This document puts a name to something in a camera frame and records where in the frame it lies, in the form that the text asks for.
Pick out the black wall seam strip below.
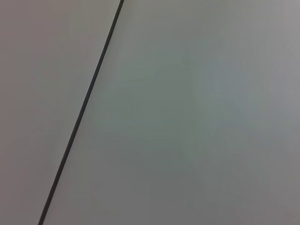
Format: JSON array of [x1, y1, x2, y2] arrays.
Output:
[[37, 0, 125, 225]]

